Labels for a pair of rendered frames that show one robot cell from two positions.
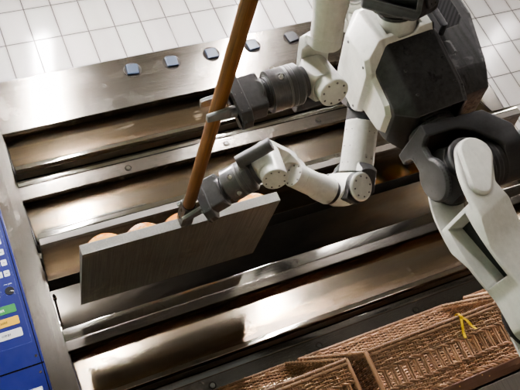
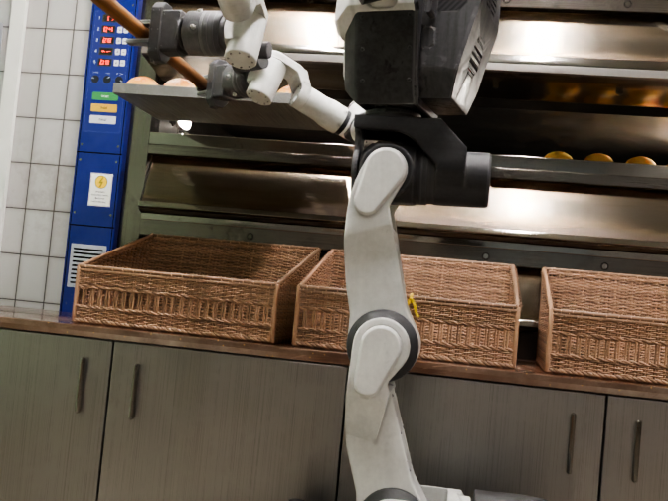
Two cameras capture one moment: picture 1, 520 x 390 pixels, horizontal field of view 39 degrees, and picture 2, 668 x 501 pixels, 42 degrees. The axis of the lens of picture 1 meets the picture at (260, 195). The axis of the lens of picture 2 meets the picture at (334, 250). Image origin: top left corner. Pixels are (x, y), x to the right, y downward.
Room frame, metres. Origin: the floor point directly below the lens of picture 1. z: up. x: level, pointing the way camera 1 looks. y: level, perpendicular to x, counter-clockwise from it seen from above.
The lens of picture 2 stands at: (0.00, -1.29, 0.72)
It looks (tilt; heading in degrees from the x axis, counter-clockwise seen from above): 3 degrees up; 31
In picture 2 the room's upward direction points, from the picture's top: 5 degrees clockwise
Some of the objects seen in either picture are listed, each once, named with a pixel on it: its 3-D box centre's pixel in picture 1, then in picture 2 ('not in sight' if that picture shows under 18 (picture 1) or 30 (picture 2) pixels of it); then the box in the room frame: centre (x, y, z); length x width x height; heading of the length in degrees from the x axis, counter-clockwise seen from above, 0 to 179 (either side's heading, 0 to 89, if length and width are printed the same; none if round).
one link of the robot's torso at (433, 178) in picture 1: (474, 155); (421, 162); (1.61, -0.49, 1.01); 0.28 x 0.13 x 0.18; 113
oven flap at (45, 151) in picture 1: (256, 100); not in sight; (2.39, -0.13, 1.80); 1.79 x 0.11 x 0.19; 112
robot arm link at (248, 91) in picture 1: (259, 94); (182, 33); (1.31, -0.08, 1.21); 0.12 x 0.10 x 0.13; 106
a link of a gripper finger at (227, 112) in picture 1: (221, 116); (141, 44); (1.28, 0.00, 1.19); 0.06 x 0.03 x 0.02; 106
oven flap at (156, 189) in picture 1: (284, 159); (440, 34); (2.39, -0.13, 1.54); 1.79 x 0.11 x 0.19; 112
